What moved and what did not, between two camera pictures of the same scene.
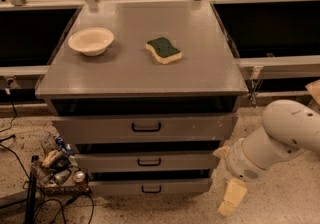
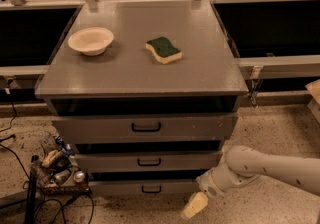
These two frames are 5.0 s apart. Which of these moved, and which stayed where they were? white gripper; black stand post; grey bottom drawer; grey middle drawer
Moved: white gripper
Stayed: grey middle drawer; grey bottom drawer; black stand post
